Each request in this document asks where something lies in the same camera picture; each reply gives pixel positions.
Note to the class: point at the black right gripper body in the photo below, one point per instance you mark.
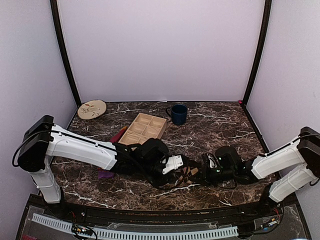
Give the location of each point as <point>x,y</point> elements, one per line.
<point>204,173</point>

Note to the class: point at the black frame post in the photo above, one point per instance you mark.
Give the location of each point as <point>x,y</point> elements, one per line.
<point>63,51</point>
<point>259,51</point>

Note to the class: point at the right black frame post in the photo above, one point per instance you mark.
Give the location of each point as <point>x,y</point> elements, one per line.
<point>259,51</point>

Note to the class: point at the white slotted cable duct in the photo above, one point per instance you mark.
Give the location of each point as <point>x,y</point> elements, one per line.
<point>121,231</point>

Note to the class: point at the dark blue mug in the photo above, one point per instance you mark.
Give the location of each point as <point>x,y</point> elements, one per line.
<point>177,114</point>

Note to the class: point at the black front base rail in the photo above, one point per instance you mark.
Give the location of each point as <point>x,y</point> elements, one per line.
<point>239,215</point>

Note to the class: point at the brown argyle sock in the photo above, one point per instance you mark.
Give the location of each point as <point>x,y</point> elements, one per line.
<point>191,174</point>

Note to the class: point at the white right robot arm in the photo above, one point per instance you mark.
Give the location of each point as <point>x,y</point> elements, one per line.
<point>302,153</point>

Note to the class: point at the wooden compartment tray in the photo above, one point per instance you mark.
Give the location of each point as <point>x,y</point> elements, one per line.
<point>144,127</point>

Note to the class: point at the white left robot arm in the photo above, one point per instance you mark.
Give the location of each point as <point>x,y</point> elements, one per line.
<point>46,139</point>

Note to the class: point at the left black frame post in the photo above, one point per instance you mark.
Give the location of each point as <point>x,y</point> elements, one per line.
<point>63,51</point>

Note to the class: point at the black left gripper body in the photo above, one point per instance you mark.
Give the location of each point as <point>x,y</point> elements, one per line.
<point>184,162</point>

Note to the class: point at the purple striped sock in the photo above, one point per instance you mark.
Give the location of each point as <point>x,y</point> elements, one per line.
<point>105,174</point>

